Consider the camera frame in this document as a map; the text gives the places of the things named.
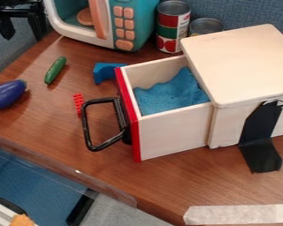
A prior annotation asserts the red and green can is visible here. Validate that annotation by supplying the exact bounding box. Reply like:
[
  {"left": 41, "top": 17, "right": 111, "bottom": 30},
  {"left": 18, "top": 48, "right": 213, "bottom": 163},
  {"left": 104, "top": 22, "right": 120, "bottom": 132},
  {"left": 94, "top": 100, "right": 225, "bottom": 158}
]
[{"left": 154, "top": 0, "right": 193, "bottom": 55}]

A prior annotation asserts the silver can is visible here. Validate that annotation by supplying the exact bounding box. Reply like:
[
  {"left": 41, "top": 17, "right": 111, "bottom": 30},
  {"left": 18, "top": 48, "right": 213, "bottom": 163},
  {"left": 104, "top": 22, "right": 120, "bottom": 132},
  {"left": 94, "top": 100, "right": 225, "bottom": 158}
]
[{"left": 187, "top": 17, "right": 225, "bottom": 38}]

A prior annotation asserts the blue cloth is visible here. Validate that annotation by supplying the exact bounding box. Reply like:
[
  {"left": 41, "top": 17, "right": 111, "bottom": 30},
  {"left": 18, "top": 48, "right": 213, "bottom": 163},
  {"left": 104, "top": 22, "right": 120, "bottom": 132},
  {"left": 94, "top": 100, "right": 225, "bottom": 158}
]
[{"left": 132, "top": 66, "right": 211, "bottom": 117}]

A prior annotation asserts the white tape strip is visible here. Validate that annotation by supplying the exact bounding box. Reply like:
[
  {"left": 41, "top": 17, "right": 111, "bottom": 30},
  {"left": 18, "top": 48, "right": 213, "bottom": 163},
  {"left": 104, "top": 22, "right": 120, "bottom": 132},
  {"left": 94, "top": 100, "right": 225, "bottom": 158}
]
[{"left": 181, "top": 140, "right": 283, "bottom": 226}]

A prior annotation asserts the toy microwave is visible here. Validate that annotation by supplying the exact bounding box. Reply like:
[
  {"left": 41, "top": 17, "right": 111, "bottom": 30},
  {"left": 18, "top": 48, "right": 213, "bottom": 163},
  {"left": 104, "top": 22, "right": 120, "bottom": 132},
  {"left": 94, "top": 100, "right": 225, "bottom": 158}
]
[{"left": 42, "top": 0, "right": 162, "bottom": 53}]

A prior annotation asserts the blue arch block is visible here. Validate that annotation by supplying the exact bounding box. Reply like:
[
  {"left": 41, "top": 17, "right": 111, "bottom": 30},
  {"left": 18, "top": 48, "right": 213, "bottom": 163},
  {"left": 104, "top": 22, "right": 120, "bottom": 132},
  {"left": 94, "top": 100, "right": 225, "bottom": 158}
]
[{"left": 91, "top": 61, "right": 130, "bottom": 87}]

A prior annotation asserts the purple toy eggplant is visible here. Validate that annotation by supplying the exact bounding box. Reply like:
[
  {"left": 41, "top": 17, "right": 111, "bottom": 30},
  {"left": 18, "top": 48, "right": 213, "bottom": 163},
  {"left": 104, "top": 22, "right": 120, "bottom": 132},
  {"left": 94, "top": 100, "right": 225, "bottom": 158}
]
[{"left": 0, "top": 79, "right": 30, "bottom": 111}]

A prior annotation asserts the red toy brick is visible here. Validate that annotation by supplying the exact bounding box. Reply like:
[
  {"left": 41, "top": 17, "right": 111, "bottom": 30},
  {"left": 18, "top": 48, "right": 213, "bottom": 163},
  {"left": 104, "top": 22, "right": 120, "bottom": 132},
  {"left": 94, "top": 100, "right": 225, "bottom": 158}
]
[{"left": 72, "top": 93, "right": 87, "bottom": 119}]

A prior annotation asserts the drawer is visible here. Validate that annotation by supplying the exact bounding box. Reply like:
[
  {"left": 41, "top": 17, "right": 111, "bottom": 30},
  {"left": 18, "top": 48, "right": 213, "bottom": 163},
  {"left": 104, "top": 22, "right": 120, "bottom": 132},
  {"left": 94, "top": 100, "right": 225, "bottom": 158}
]
[{"left": 80, "top": 54, "right": 217, "bottom": 163}]

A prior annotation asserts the green toy cucumber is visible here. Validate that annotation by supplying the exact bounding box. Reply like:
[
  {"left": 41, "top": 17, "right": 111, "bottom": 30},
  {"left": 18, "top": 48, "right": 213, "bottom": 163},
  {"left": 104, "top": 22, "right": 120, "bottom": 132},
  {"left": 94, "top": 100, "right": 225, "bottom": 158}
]
[{"left": 43, "top": 56, "right": 69, "bottom": 87}]

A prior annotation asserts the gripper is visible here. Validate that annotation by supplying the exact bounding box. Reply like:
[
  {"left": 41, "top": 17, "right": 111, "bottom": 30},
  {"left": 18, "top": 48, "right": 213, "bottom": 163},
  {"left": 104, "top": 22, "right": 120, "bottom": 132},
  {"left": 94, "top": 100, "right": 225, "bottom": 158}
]
[{"left": 0, "top": 0, "right": 49, "bottom": 41}]

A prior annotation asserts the black tape strap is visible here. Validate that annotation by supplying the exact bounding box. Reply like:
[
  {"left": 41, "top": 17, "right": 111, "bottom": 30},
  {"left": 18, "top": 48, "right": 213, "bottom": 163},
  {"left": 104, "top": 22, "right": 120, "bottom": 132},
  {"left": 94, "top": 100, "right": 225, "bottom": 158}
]
[{"left": 237, "top": 99, "right": 283, "bottom": 175}]

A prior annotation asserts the cabinet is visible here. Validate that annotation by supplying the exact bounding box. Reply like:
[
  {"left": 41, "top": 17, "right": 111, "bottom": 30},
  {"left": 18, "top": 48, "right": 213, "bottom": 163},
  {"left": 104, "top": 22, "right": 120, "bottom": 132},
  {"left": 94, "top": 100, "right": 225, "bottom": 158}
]
[{"left": 179, "top": 23, "right": 283, "bottom": 150}]

